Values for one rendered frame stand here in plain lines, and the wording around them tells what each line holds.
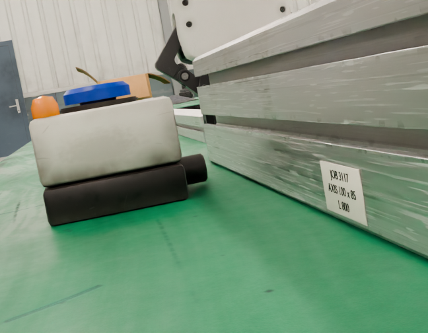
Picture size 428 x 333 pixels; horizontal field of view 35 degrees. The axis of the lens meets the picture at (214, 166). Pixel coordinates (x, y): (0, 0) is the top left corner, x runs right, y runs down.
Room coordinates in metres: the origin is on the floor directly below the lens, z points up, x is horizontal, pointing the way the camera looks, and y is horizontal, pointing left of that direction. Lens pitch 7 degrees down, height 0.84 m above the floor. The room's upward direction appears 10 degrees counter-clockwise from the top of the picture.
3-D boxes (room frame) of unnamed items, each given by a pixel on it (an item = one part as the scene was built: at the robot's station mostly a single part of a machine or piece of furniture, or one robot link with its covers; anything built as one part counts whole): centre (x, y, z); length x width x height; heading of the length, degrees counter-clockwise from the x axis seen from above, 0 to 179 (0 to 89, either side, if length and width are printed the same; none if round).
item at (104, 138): (0.42, 0.05, 0.81); 0.10 x 0.08 x 0.06; 99
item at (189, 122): (1.23, 0.06, 0.79); 0.96 x 0.04 x 0.03; 9
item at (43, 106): (0.38, 0.09, 0.85); 0.02 x 0.02 x 0.01
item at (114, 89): (0.42, 0.06, 0.84); 0.04 x 0.04 x 0.02
